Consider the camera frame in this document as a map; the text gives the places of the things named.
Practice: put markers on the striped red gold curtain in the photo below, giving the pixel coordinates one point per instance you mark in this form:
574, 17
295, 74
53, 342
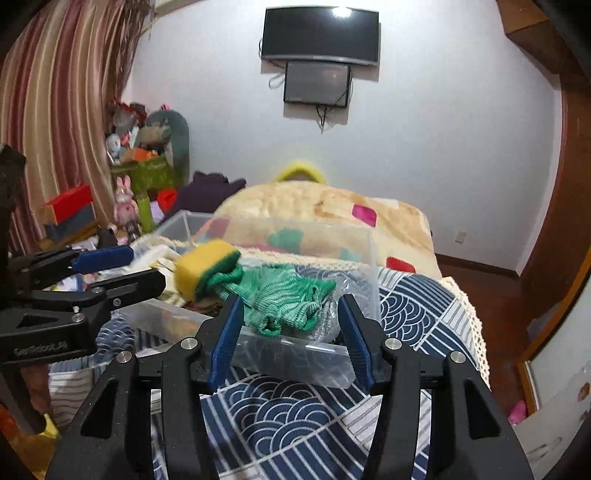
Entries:
67, 67

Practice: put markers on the red box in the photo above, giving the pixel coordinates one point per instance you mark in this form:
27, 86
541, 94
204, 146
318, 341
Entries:
65, 205

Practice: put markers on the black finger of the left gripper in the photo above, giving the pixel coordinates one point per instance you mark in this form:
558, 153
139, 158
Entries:
115, 288

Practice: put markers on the yellow curved object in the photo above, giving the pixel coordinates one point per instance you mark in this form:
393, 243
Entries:
300, 170

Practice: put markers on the green bottle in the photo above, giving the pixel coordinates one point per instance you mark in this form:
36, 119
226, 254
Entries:
144, 212

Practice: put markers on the green cardboard box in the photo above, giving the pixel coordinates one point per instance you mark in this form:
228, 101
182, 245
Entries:
151, 174

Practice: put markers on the dark purple garment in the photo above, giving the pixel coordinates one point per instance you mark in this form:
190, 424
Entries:
205, 193

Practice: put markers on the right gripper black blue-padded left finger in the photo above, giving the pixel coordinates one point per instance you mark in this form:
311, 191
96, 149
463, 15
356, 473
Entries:
110, 437

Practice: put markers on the green yellow knit sock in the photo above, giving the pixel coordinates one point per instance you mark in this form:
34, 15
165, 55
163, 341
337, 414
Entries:
276, 298

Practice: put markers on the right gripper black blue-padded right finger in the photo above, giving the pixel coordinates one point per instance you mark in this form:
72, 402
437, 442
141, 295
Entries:
470, 436

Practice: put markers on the brown wooden overhead cabinet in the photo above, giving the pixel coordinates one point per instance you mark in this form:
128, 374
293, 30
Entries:
529, 27

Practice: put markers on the grey green plush toy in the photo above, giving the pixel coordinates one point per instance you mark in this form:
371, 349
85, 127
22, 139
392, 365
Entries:
167, 132

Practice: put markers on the white wall socket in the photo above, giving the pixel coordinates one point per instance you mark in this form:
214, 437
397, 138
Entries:
460, 237

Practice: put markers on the small black wall monitor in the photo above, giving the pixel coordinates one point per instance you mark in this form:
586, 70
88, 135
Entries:
317, 83

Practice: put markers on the grey glittery knit item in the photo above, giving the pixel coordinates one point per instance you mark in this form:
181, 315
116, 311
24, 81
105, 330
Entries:
327, 328

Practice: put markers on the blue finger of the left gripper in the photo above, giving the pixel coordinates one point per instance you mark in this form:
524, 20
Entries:
99, 258

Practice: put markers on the beige fleece blanket colour patches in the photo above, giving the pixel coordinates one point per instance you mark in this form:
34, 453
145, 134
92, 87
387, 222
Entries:
399, 230

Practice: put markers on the red plush item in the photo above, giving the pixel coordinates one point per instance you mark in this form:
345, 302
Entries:
166, 199

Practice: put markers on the blue white patterned tablecloth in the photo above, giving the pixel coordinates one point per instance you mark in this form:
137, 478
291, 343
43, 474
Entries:
262, 427

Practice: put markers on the white cream cloth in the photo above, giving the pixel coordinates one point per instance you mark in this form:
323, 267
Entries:
161, 258

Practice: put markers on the pink rabbit doll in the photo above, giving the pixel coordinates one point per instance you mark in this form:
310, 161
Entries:
125, 213

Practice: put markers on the brown wooden door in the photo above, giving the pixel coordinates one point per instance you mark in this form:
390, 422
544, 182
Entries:
563, 244

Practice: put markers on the clear plastic storage bin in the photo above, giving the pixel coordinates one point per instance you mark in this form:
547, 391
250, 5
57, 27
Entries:
344, 254

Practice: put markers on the large black wall television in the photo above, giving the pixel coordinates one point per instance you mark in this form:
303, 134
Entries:
337, 34

